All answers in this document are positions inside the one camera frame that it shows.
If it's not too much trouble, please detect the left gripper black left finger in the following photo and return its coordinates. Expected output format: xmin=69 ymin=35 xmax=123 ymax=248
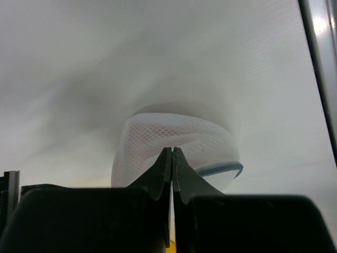
xmin=1 ymin=148 xmax=172 ymax=252

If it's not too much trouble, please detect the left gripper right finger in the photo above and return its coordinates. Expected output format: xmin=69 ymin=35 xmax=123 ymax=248
xmin=172 ymin=148 xmax=336 ymax=252

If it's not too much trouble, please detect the clear mesh laundry bag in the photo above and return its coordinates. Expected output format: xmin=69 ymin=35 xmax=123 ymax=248
xmin=111 ymin=113 xmax=243 ymax=191

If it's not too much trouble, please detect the aluminium front rail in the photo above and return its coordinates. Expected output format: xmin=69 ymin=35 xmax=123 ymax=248
xmin=299 ymin=1 xmax=336 ymax=158

